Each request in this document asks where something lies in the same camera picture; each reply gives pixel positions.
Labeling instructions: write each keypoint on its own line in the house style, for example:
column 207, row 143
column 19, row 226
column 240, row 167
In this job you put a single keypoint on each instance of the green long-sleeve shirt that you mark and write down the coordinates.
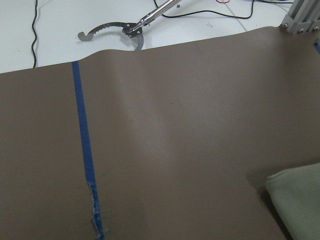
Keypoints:
column 295, row 194

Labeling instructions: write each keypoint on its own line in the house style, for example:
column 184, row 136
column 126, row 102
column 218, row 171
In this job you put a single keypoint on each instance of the aluminium frame post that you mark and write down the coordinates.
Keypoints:
column 302, row 17

